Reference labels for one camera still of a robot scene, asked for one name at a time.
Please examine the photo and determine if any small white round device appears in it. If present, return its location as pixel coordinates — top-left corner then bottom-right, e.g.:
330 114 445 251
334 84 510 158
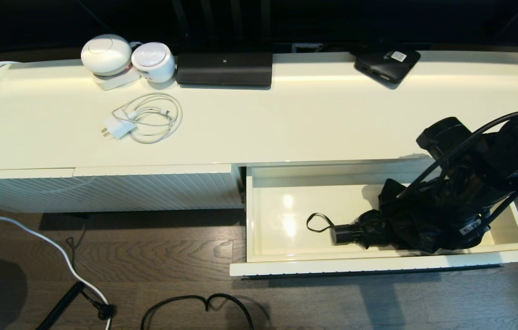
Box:
131 42 176 84

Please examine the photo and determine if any large white round device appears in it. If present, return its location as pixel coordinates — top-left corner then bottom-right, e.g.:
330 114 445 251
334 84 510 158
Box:
81 34 132 77

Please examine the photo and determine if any black coiled cable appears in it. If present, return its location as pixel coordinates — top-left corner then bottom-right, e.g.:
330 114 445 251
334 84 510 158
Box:
37 282 84 330

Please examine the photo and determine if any black set-top box with label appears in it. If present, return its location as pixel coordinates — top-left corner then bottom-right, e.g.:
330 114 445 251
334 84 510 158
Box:
354 49 421 85

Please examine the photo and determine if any black folding umbrella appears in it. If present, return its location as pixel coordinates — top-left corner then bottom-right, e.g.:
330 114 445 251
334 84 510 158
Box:
306 179 493 254

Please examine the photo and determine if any white coiled charging cable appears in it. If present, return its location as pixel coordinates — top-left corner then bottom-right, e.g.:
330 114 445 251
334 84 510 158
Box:
111 93 183 144

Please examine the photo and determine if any black looped cable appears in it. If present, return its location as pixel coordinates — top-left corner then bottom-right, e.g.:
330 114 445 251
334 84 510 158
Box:
141 293 254 330

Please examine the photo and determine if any thin black cable with plug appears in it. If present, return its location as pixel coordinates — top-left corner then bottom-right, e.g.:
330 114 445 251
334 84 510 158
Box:
65 237 116 321

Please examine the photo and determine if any white charger plug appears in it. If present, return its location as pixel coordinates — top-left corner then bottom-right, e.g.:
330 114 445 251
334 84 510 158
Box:
100 115 136 139

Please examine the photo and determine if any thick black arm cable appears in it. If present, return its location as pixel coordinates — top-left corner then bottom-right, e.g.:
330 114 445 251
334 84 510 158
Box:
408 108 518 198

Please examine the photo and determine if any black flat rectangular box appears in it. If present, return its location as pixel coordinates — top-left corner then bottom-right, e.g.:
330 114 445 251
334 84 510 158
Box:
176 52 273 88

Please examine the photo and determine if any white tv cabinet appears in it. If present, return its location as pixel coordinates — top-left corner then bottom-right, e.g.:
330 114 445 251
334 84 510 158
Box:
0 50 518 215

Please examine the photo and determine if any white fluted cabinet front panel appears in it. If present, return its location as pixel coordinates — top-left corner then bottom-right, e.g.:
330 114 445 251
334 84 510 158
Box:
75 164 244 213

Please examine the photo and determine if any white fluted drawer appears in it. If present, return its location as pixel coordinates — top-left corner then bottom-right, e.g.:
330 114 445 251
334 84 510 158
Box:
229 160 518 277

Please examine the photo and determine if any white flat base box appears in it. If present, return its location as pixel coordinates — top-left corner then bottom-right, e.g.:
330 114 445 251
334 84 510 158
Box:
93 68 141 91

